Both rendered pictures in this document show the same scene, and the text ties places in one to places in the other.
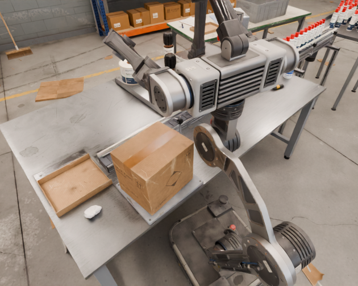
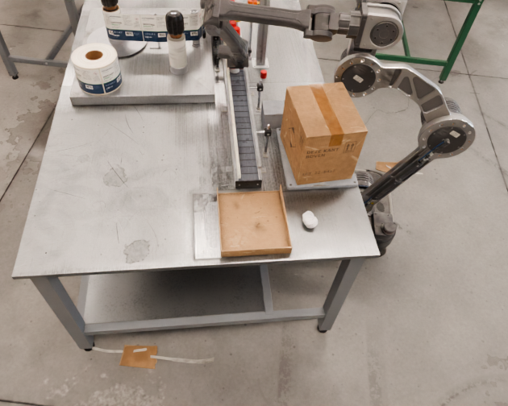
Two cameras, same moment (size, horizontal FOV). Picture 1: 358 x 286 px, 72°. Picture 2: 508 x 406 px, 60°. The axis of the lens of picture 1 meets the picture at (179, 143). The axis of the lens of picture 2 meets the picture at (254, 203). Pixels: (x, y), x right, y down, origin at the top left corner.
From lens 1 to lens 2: 1.49 m
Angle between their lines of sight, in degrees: 39
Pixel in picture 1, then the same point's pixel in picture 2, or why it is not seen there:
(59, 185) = (241, 237)
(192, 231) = not seen: hidden behind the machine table
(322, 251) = (381, 147)
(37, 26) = not seen: outside the picture
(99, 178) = (262, 198)
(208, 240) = not seen: hidden behind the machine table
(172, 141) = (329, 93)
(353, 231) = (380, 116)
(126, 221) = (339, 200)
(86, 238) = (336, 238)
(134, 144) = (311, 117)
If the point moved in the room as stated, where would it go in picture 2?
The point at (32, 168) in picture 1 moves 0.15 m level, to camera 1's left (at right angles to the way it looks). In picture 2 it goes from (178, 256) to (149, 286)
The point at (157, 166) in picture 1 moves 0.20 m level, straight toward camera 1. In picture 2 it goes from (356, 117) to (406, 134)
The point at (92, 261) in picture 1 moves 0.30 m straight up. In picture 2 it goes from (366, 242) to (389, 193)
